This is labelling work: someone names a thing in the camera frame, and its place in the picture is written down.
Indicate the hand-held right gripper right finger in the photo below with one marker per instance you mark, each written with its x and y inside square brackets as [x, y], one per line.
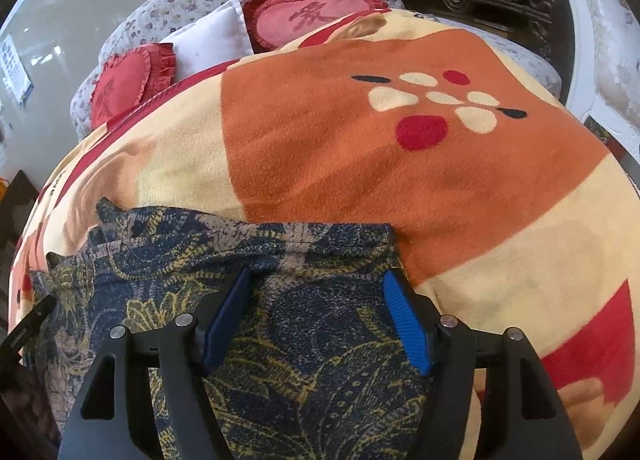
[405, 325]

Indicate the white ornate upholstered chair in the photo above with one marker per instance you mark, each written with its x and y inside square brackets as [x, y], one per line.
[610, 39]

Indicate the dark wooden side table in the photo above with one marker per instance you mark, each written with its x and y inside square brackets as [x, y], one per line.
[15, 220]

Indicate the orange red printed blanket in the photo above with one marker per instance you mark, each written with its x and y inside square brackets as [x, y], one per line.
[350, 164]

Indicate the dark printed box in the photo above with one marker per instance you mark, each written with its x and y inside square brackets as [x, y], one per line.
[602, 129]

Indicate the blue floral patterned garment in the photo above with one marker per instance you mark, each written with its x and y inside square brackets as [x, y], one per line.
[310, 310]

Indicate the white square pillow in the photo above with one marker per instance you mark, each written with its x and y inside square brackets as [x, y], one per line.
[215, 37]

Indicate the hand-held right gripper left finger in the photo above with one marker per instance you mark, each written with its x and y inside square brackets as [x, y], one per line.
[225, 325]

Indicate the red heart-shaped pillow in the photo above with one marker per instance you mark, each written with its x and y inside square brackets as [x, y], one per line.
[130, 84]
[310, 14]

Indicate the floral bed sheet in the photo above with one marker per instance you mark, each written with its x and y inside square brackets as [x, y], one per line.
[525, 59]

